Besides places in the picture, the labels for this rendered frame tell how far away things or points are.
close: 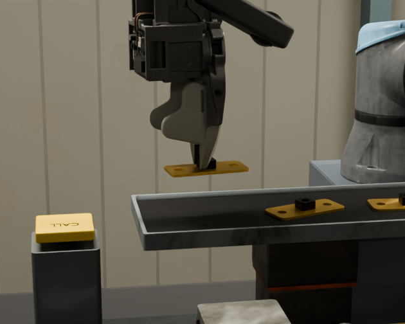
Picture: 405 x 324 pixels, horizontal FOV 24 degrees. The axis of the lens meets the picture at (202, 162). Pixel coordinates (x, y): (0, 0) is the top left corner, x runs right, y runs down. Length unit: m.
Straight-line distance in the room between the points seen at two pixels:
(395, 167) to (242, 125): 2.15
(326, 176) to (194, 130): 0.49
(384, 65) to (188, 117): 0.46
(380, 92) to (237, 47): 2.10
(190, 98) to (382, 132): 0.48
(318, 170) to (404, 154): 0.15
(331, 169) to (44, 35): 2.05
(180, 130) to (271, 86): 2.53
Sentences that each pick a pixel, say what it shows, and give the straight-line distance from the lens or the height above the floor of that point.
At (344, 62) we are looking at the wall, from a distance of 3.51.
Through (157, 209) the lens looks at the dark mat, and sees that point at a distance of 1.02.
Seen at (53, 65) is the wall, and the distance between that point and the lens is 3.36.
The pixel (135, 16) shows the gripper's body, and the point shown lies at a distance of 0.92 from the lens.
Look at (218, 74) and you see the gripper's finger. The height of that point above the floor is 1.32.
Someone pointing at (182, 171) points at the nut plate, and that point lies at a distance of 0.96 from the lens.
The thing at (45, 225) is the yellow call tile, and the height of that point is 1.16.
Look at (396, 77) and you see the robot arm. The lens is 1.31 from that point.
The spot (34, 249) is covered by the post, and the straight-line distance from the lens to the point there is 0.98.
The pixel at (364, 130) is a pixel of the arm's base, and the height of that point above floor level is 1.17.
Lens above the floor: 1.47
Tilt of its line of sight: 15 degrees down
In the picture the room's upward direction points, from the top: straight up
